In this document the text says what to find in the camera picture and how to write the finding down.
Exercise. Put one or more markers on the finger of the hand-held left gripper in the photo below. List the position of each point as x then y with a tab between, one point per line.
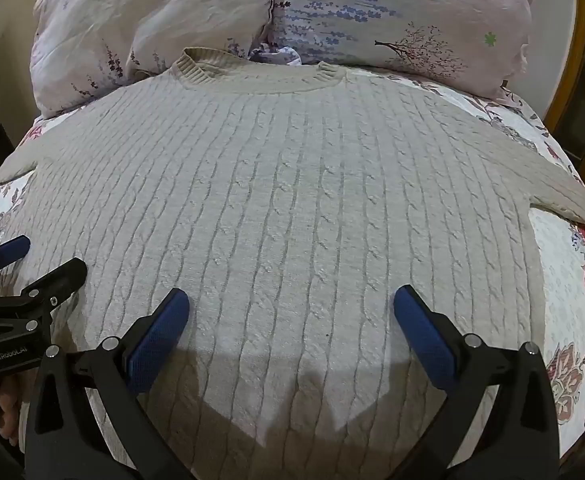
52	282
7	251

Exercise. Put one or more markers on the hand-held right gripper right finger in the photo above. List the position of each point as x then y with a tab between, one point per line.
421	332

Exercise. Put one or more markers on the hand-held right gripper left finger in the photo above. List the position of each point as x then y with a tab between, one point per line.
158	342

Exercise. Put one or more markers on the person's left hand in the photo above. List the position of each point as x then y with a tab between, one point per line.
8	400

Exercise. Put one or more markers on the floral quilted bedspread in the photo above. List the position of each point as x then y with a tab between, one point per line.
567	320

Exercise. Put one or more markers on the floral pillow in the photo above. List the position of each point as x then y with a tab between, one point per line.
142	25
397	15

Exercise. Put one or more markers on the wooden headboard frame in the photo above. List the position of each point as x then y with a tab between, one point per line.
570	80

